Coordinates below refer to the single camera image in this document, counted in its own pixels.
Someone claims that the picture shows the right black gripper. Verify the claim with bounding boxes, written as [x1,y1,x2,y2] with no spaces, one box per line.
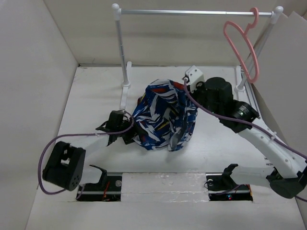
[185,79,220,118]

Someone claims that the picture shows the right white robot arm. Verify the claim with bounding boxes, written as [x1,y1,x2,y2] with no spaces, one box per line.
[185,77,307,199]

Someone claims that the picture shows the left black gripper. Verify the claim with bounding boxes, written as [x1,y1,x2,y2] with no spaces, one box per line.
[116,117,145,144]

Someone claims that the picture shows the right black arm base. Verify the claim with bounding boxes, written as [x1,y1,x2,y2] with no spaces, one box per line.
[203,164,253,201]

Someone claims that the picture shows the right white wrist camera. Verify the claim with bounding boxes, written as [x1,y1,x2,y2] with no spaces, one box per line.
[185,65,205,93]

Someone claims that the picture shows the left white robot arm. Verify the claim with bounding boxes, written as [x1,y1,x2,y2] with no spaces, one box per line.
[37,110,136,195]

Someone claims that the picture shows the pink plastic hanger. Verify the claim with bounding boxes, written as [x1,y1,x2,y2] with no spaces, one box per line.
[223,7,260,83]

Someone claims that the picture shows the blue patterned trousers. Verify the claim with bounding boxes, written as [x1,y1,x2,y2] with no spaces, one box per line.
[132,79,198,151]

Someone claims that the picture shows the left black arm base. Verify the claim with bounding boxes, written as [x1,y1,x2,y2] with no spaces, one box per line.
[76,165,123,202]

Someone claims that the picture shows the white clothes rack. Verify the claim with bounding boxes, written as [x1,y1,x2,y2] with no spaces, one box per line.
[111,3,284,110]

